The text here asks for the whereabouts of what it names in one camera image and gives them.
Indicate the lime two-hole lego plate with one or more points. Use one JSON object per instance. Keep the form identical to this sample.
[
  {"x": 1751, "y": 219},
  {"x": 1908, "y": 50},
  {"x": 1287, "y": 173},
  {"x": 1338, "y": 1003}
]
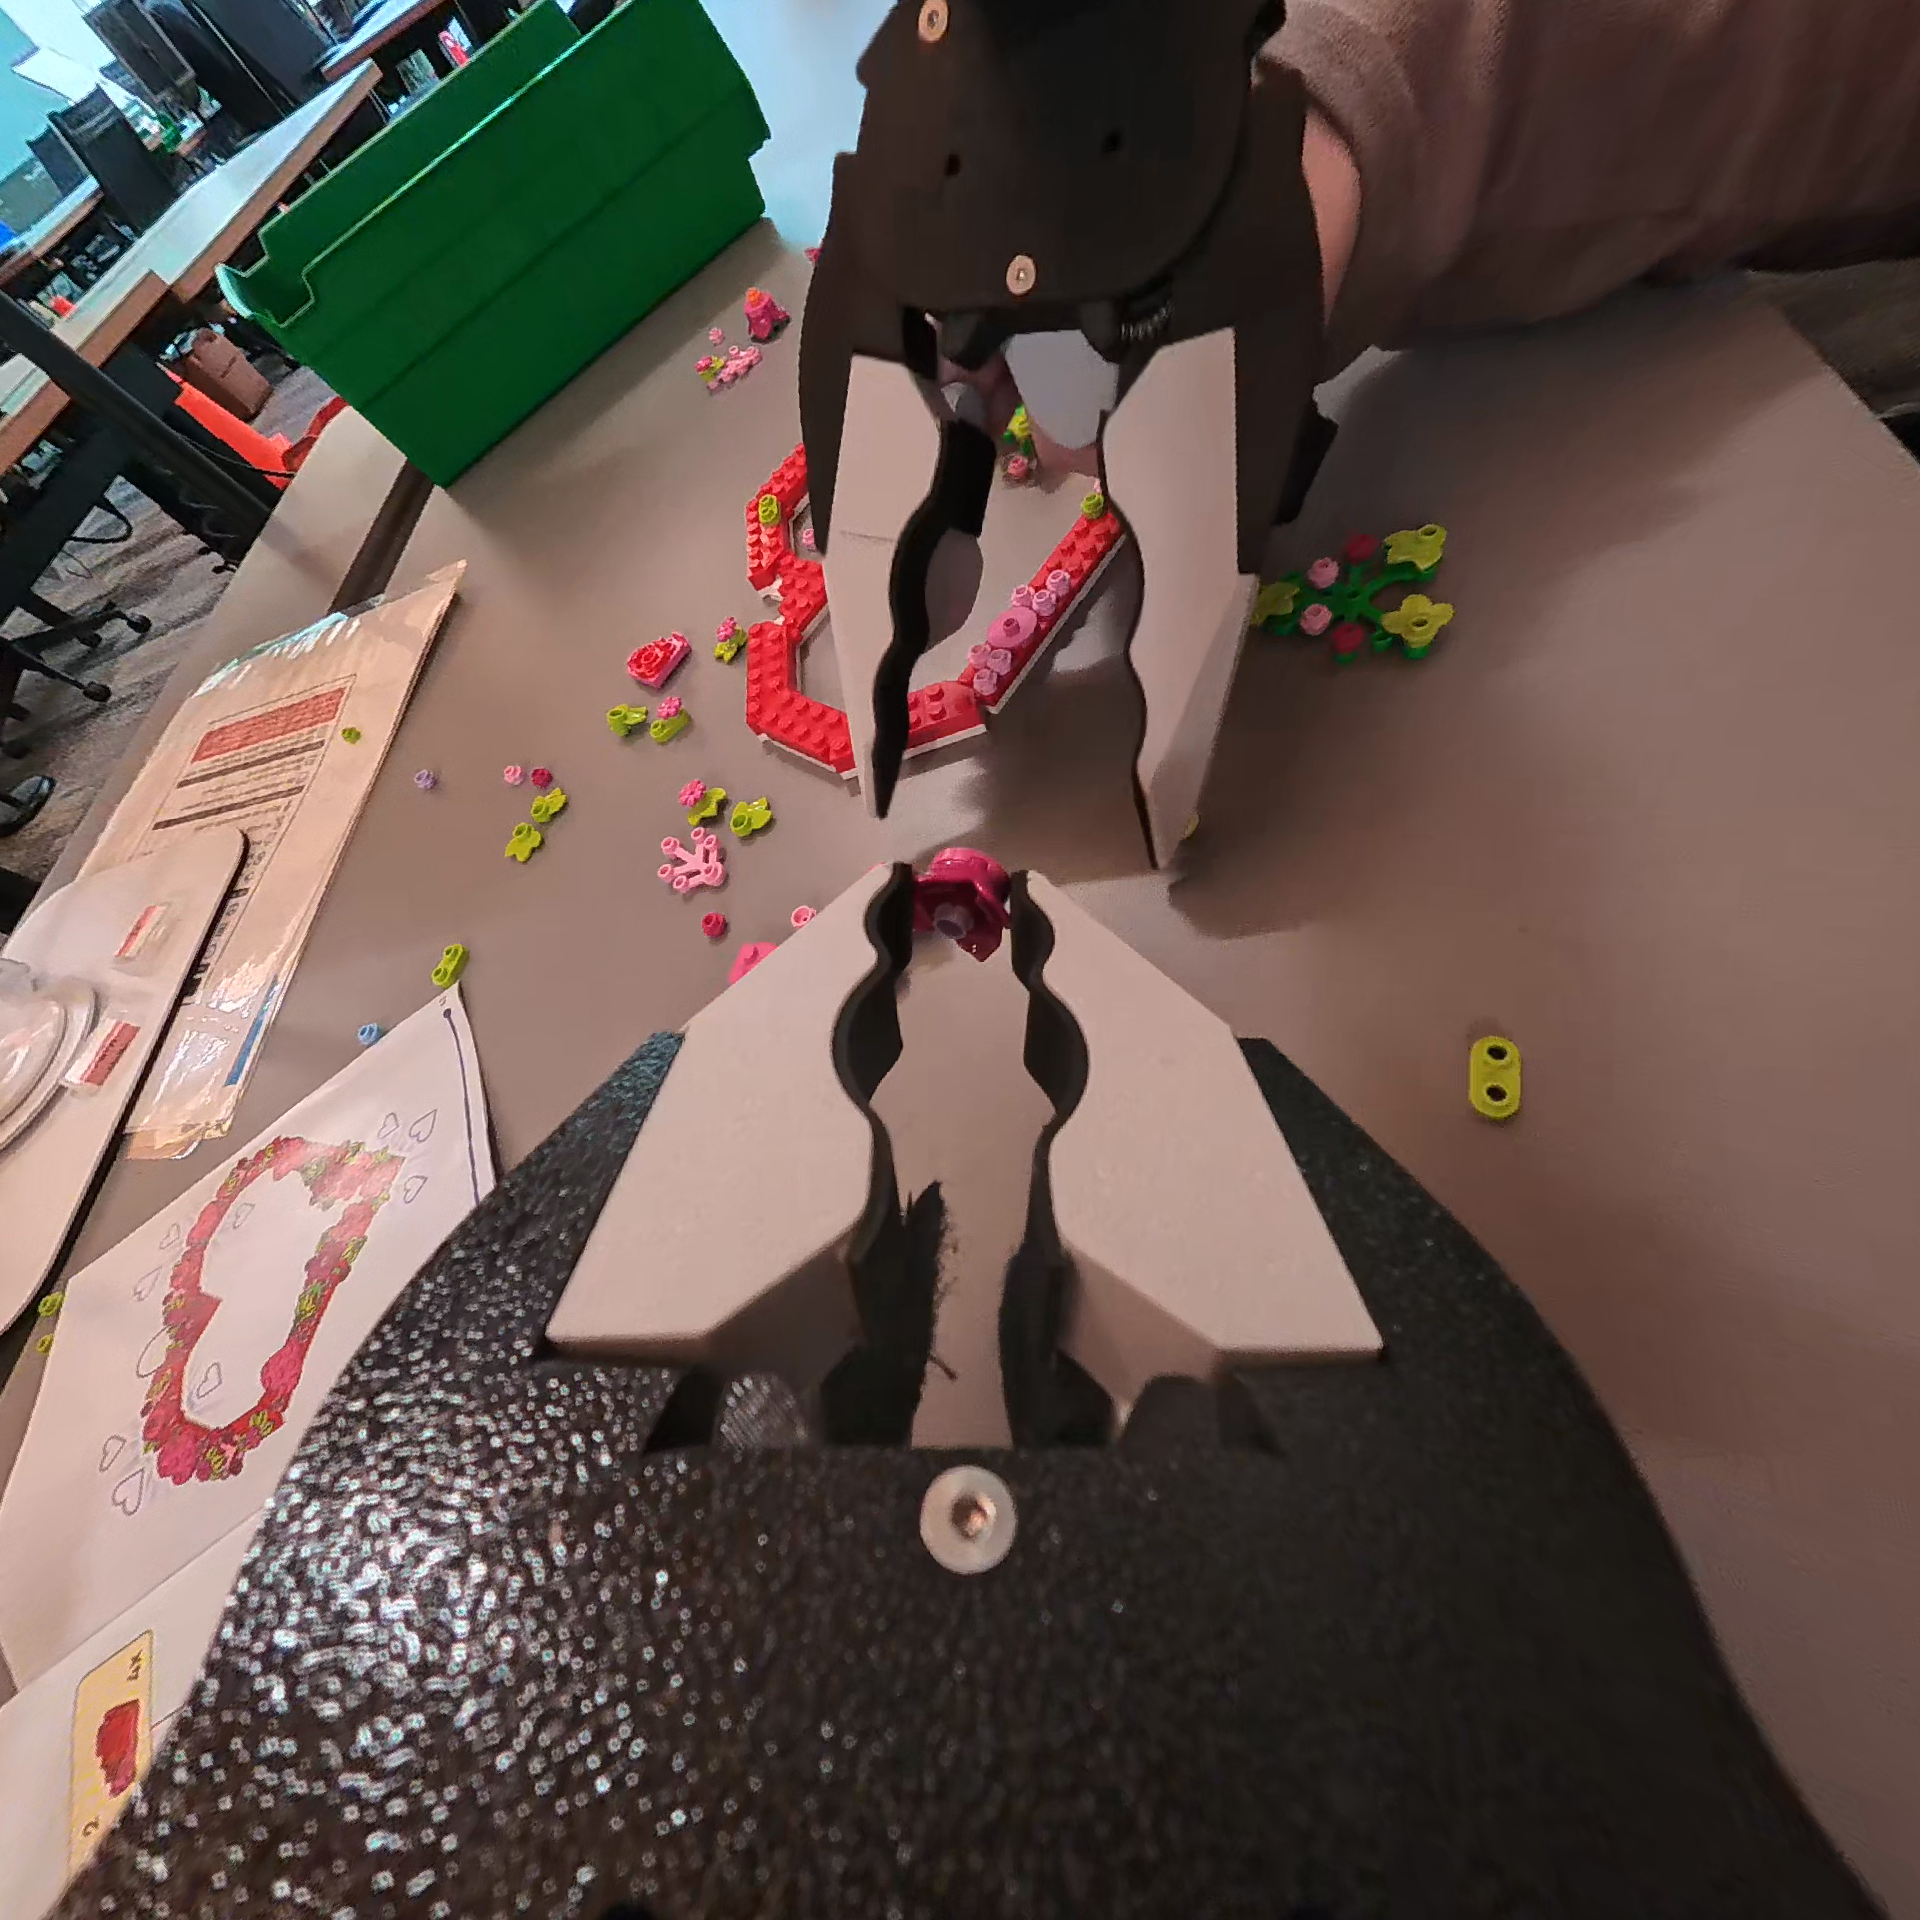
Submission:
[{"x": 1494, "y": 1078}]

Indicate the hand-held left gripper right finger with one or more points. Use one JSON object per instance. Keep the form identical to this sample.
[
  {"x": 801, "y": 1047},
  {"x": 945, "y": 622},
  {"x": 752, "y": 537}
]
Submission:
[{"x": 1200, "y": 1200}]

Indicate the person's right forearm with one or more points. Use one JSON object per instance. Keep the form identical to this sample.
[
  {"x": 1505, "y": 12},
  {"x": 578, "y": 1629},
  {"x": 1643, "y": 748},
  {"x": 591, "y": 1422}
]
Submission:
[{"x": 1576, "y": 152}]

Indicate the wood and white book stand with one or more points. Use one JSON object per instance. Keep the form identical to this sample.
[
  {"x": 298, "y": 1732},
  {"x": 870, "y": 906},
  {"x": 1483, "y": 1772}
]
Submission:
[{"x": 132, "y": 1080}]

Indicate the magenta rose with lavender stud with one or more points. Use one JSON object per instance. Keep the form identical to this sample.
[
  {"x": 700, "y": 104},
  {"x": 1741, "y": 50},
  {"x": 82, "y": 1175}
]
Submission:
[{"x": 953, "y": 892}]

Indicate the brown cardboard box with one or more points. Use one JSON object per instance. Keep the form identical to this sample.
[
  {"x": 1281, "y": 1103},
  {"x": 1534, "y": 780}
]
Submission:
[{"x": 226, "y": 378}]

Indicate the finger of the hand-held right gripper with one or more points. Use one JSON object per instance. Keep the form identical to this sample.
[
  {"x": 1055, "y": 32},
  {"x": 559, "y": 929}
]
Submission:
[
  {"x": 878, "y": 494},
  {"x": 1192, "y": 602}
]

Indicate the pink branch lego piece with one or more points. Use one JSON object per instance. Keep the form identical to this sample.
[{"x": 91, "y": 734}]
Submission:
[{"x": 696, "y": 864}]

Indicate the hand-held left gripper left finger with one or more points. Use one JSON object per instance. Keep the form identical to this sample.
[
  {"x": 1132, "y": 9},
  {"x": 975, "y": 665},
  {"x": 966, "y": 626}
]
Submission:
[{"x": 705, "y": 1186}]

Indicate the green plastic bin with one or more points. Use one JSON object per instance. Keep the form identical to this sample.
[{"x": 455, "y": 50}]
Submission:
[{"x": 526, "y": 226}]

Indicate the open instruction booklet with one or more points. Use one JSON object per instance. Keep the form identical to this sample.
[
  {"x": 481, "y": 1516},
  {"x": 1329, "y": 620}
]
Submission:
[{"x": 404, "y": 1095}]

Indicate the green lego plant assembly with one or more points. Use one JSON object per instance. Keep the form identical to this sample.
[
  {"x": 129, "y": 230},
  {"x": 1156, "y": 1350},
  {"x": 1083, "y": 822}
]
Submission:
[{"x": 1357, "y": 602}]

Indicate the red small heart lego plate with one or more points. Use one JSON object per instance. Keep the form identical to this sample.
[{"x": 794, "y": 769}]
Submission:
[{"x": 658, "y": 659}]

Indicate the person's right hand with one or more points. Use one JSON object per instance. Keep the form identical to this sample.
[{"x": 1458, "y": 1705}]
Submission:
[{"x": 1338, "y": 254}]

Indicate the orange plastic item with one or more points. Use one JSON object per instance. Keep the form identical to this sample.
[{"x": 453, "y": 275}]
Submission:
[{"x": 254, "y": 440}]

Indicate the scattered small lego pieces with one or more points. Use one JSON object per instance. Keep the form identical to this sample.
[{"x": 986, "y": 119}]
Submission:
[{"x": 522, "y": 840}]

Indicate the background office desks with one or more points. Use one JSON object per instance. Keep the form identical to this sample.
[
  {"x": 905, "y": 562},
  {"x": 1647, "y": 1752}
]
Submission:
[{"x": 226, "y": 194}]

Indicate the clear plastic bag with sheet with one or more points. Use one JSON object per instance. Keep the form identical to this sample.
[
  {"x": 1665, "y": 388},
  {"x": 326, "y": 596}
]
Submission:
[{"x": 301, "y": 780}]

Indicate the red heart lego frame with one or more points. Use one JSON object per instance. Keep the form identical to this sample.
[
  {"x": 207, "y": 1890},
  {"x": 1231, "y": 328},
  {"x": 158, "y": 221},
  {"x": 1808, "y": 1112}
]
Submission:
[{"x": 788, "y": 690}]

